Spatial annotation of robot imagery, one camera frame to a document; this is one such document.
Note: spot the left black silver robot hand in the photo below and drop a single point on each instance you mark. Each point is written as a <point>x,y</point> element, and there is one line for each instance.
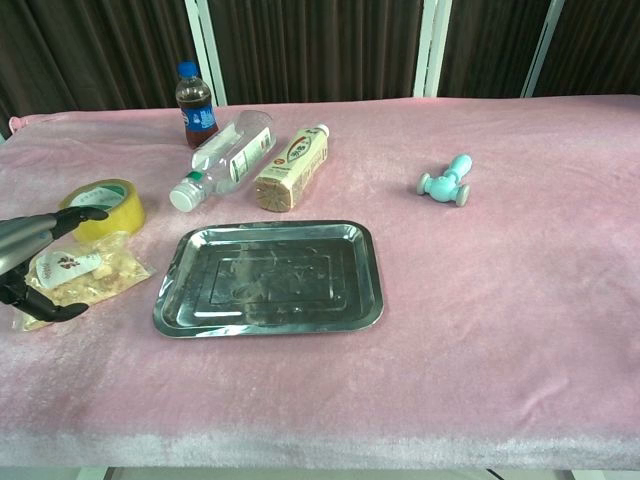
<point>30,300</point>

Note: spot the clear plastic water bottle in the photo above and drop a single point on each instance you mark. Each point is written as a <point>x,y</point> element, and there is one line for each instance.
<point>227,156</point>

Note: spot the dark brown curtain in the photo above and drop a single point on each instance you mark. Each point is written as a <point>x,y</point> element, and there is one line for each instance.
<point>320,47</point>

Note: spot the rectangular metal tray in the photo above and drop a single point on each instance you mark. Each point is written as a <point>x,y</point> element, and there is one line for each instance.
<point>270,278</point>

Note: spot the white frame post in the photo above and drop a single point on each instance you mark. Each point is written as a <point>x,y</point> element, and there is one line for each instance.
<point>429,47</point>
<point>206,50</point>
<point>545,47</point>

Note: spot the yellow packing tape roll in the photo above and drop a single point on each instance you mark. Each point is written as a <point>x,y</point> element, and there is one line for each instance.
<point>111,218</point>

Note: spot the clear snack bag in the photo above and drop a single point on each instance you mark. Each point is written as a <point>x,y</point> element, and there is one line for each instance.
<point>107,272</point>

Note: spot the cola bottle with blue cap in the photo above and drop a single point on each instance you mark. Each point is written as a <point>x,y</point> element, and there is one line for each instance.
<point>196,107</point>

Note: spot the teal roller massager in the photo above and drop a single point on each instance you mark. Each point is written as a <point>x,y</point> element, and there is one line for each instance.
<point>446,184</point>

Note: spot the pink fleece table cloth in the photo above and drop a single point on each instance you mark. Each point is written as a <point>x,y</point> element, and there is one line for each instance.
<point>450,325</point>

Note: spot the beige milk tea bottle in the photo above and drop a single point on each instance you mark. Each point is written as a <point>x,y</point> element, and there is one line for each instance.
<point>295,167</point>

